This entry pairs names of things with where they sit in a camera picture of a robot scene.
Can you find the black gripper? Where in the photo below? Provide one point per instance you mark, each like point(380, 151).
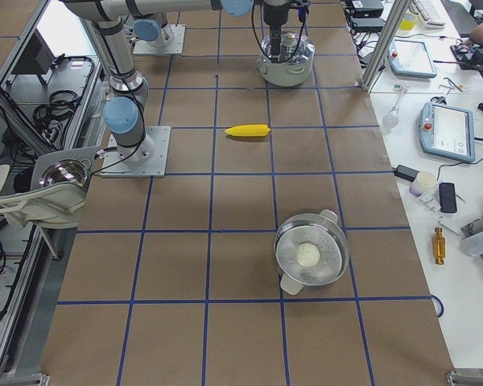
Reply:
point(272, 16)

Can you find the glass pot lid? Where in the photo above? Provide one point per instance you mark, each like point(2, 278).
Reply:
point(295, 48)

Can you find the yellow toy corn cob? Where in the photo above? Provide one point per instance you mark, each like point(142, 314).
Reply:
point(248, 131)

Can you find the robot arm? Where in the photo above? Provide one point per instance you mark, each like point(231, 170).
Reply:
point(123, 113)
point(108, 11)

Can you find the white electric cooking pot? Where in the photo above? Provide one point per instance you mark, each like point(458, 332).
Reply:
point(283, 75)

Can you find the steel steamer pot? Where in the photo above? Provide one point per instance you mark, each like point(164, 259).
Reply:
point(321, 229)

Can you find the far teach pendant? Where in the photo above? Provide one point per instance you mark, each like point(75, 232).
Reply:
point(411, 58)

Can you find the teach pendant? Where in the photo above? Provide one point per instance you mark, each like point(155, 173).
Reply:
point(411, 58)
point(447, 132)

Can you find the light bulb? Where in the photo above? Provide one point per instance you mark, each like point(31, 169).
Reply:
point(390, 120)

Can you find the black scissors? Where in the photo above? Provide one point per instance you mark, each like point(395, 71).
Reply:
point(441, 100)

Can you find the black power adapter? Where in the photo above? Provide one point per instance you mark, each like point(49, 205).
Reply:
point(406, 173)

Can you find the near teach pendant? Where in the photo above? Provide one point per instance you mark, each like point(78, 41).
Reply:
point(447, 132)

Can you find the white lavender cup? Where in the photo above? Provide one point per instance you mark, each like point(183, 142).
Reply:
point(423, 181)

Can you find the white steamed bun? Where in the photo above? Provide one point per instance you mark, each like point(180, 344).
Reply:
point(307, 255)

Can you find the black smartphone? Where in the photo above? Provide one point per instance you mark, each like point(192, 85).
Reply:
point(447, 196)

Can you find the spare glass lid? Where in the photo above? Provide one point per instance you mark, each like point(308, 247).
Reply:
point(68, 170)

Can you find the gold metal cylinder tool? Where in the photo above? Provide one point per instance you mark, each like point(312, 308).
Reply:
point(438, 246)

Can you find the red capped plastic bottle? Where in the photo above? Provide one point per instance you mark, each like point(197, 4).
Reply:
point(473, 245)

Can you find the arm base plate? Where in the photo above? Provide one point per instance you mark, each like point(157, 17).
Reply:
point(150, 159)
point(155, 40)

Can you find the aluminium frame post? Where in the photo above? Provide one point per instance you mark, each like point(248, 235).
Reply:
point(391, 26)

